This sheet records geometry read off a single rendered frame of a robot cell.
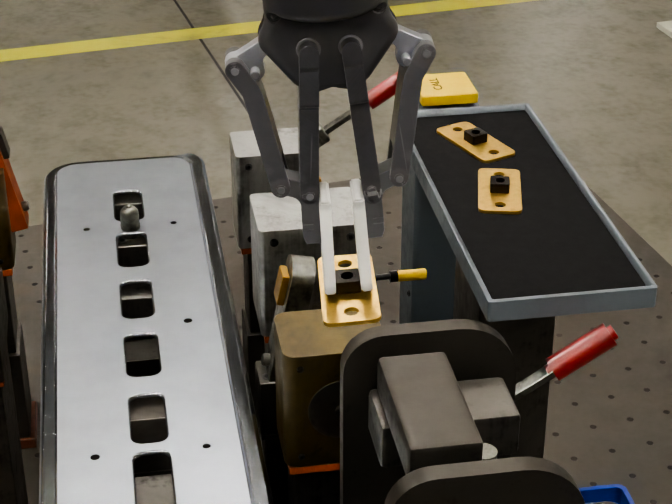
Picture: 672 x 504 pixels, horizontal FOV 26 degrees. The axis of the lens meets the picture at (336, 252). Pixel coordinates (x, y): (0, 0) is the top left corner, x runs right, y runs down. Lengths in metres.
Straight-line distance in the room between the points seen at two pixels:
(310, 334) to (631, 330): 0.83
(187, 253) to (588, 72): 3.24
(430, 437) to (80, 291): 0.62
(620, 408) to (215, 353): 0.65
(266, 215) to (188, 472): 0.28
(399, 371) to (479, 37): 3.94
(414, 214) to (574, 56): 3.26
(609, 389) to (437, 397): 0.91
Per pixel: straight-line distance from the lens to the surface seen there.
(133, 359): 1.46
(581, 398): 1.85
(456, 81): 1.54
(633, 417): 1.83
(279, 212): 1.38
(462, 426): 0.96
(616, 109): 4.42
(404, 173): 0.93
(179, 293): 1.47
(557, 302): 1.15
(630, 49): 4.88
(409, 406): 0.97
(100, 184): 1.70
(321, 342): 1.24
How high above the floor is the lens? 1.75
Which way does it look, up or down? 29 degrees down
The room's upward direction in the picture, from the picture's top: straight up
